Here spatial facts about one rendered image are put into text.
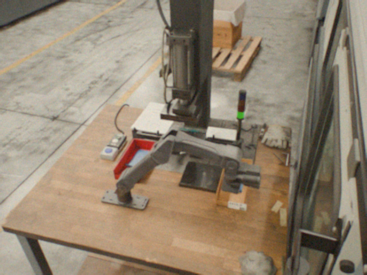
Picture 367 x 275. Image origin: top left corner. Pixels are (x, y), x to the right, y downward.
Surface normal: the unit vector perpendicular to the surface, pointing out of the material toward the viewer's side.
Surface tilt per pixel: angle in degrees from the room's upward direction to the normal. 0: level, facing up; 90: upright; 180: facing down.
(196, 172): 0
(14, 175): 0
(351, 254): 90
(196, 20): 90
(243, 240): 0
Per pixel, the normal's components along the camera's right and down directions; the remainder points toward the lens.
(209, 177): -0.03, -0.80
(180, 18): -0.28, 0.58
